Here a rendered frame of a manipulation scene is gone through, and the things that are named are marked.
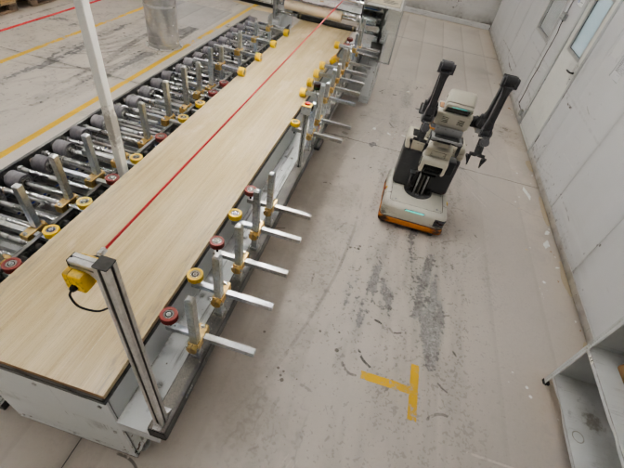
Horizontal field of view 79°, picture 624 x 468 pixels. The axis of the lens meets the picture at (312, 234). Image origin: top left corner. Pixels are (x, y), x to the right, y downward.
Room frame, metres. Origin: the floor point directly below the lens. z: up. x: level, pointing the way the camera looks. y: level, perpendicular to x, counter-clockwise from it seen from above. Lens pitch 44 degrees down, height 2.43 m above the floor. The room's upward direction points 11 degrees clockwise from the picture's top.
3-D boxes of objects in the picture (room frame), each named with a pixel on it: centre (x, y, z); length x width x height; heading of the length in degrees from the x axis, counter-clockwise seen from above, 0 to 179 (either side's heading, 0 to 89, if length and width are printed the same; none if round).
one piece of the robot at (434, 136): (2.88, -0.91, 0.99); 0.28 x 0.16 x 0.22; 83
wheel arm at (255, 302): (1.13, 0.34, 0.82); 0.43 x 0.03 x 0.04; 83
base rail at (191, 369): (3.02, 0.15, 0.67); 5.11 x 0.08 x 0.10; 173
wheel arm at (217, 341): (0.88, 0.37, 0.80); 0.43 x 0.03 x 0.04; 83
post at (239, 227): (1.34, 0.36, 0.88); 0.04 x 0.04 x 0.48; 83
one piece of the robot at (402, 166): (3.26, -0.96, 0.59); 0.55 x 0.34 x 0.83; 83
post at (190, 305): (0.85, 0.43, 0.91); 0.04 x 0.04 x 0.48; 83
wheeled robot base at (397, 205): (3.17, -0.95, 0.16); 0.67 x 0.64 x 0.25; 173
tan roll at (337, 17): (5.73, 0.36, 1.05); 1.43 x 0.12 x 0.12; 83
